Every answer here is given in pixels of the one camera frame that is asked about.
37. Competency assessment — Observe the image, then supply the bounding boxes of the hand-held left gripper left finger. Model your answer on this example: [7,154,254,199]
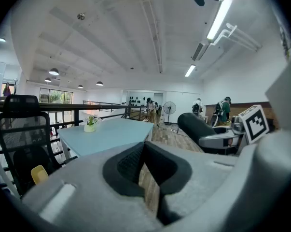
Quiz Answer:
[22,141,164,232]

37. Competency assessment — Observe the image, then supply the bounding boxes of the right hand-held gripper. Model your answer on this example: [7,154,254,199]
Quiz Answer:
[197,104,271,156]

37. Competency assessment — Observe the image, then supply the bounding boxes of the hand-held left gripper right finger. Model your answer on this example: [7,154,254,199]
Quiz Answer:
[144,129,291,230]

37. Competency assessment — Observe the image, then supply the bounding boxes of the black oblong object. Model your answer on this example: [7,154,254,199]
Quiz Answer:
[177,112,218,152]

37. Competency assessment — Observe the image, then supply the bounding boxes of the yellow plastic container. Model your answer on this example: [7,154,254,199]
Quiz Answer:
[30,165,50,186]

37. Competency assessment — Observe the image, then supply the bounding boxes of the black standing fan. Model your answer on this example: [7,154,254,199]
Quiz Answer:
[163,101,178,126]

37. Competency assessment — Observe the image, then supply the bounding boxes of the short fluorescent ceiling light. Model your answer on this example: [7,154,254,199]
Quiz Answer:
[184,64,196,78]

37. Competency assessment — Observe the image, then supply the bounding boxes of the white flower pot with plant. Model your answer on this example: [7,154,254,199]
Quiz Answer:
[83,114,103,133]

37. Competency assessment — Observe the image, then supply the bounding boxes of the black mesh office chair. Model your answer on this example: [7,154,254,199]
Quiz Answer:
[0,94,72,198]

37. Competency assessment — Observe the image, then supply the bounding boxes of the ceiling air conditioner unit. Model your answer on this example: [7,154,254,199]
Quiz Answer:
[190,41,210,62]

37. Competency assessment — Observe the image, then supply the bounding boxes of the light blue table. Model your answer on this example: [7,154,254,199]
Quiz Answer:
[0,100,149,142]

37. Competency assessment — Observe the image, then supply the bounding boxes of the white ceiling pipes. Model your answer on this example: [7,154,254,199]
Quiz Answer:
[210,22,263,53]

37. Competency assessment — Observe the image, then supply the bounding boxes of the large glass window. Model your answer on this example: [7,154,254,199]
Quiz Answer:
[39,87,74,104]

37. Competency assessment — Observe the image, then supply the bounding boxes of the long fluorescent ceiling light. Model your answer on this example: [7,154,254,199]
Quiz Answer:
[206,0,233,41]

